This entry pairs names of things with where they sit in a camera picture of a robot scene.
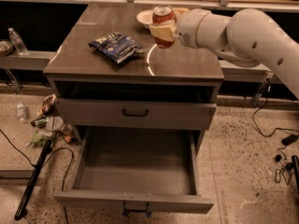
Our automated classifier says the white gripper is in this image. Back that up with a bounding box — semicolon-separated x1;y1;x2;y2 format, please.
149;7;214;49

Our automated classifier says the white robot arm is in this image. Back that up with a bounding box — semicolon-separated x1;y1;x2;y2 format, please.
149;8;299;98

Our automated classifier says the grey drawer cabinet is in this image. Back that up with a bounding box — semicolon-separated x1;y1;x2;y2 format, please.
44;4;223;137

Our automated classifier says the open lower grey drawer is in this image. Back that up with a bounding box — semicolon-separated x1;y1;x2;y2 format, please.
53;127;214;216

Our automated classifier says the green can on floor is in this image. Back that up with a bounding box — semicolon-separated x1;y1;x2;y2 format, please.
31;117;50;128

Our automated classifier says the white bowl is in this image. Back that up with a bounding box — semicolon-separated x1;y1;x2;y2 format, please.
136;9;152;29

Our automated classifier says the blue chip bag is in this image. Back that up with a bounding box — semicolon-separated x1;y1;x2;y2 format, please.
89;32;147;63

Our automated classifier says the brown snack bag on floor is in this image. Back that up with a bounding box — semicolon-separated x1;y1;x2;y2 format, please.
40;94;56;115

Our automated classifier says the clear water bottle on ledge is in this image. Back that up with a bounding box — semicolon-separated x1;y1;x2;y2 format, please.
8;28;29;55

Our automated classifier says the black power adapter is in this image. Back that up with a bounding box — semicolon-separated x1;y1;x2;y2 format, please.
281;134;299;147

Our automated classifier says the bowl on left ledge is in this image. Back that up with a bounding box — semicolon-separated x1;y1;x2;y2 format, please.
0;40;14;57

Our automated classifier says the small bottle on floor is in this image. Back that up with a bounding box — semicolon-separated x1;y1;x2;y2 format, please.
17;103;27;122

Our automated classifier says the black bar on floor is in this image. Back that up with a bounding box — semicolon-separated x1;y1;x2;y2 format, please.
14;140;52;220

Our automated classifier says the green packet on floor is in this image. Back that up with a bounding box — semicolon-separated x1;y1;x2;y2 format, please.
28;131;53;147

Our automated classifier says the black cable on floor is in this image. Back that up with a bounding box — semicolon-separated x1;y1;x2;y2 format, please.
0;128;76;224

